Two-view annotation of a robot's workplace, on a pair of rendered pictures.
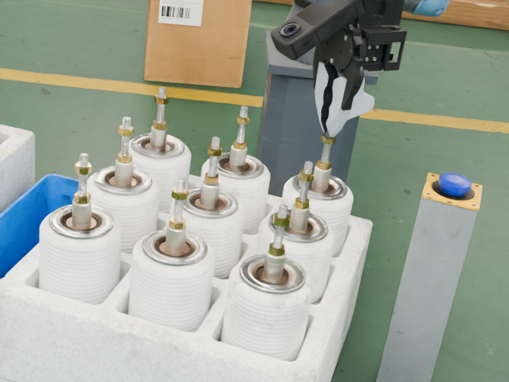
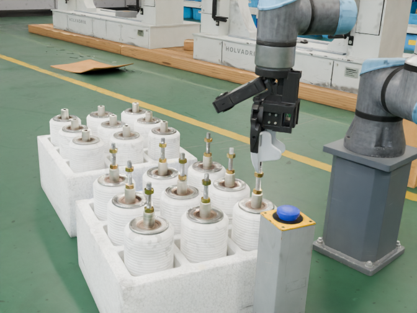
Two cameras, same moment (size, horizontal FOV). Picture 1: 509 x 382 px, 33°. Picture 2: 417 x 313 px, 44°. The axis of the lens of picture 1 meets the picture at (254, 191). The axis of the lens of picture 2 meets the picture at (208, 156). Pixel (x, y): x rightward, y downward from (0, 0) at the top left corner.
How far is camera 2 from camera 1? 0.85 m
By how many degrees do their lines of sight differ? 46
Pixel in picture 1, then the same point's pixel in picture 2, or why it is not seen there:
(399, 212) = not seen: outside the picture
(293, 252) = (184, 224)
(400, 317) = (255, 301)
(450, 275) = (273, 277)
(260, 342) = (126, 259)
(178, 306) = (115, 230)
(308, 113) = (347, 184)
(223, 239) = (174, 212)
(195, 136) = not seen: hidden behind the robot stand
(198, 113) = not seen: hidden behind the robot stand
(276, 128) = (331, 190)
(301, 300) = (144, 241)
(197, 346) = (105, 251)
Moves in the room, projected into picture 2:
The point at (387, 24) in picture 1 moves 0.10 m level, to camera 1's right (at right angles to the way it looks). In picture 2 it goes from (285, 102) to (327, 114)
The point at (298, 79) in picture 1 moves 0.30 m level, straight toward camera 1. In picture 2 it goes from (341, 159) to (252, 184)
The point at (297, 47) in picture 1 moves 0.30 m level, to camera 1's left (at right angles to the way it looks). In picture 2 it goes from (217, 105) to (137, 77)
